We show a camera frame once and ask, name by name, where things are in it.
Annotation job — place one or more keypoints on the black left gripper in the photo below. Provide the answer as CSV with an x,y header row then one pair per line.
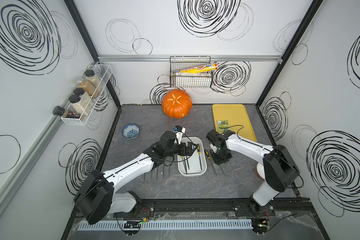
x,y
188,152

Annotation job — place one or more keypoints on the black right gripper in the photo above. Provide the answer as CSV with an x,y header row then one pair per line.
x,y
227,156

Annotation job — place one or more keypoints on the white storage box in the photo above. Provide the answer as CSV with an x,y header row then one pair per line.
x,y
195,170

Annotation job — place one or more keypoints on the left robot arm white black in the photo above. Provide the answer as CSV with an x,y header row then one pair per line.
x,y
98,196

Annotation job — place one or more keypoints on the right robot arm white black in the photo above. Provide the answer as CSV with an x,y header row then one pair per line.
x,y
279,167

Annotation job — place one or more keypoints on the green snack packet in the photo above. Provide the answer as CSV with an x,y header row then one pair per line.
x,y
222,125

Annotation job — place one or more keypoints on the yellow plastic tray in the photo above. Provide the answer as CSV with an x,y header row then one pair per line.
x,y
238,118

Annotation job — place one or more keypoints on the orange pumpkin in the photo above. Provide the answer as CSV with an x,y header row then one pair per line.
x,y
177,104

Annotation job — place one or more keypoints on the blue patterned ceramic bowl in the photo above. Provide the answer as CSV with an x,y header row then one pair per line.
x,y
131,131

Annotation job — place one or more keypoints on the yellow snack package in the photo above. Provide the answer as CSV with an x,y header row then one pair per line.
x,y
200,69

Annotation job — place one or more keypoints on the spice jar white powder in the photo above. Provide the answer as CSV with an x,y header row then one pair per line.
x,y
84,95

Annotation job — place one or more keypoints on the spice jar brown powder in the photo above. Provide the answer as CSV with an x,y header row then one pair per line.
x,y
88,87

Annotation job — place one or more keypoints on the spice jar pale powder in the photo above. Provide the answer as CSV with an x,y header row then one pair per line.
x,y
79,104

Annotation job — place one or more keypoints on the spice jar beige powder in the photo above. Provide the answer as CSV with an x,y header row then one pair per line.
x,y
93,78

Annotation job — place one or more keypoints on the small dark sauce bottle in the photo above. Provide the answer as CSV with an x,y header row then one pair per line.
x,y
65,113

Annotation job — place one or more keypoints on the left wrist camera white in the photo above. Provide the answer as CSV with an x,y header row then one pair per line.
x,y
179,131

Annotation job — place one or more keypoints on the white slotted cable duct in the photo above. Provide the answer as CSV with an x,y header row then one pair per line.
x,y
232,224

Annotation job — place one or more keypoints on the black wire wall basket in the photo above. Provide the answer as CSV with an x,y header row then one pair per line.
x,y
189,80

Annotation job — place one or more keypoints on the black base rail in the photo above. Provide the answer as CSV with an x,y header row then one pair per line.
x,y
244,207

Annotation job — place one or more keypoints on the clear acrylic wall shelf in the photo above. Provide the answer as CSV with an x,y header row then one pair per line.
x,y
99,104

